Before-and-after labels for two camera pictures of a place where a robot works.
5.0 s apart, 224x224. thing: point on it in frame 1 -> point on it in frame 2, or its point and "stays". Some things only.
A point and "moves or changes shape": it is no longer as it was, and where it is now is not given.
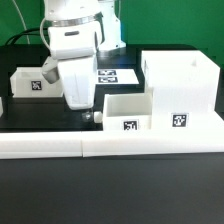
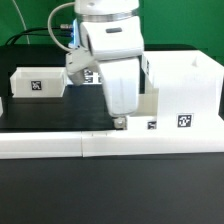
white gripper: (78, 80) -> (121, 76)
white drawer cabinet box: (184, 87) stays
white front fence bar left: (45, 144) stays
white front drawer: (127, 111) moves or changes shape
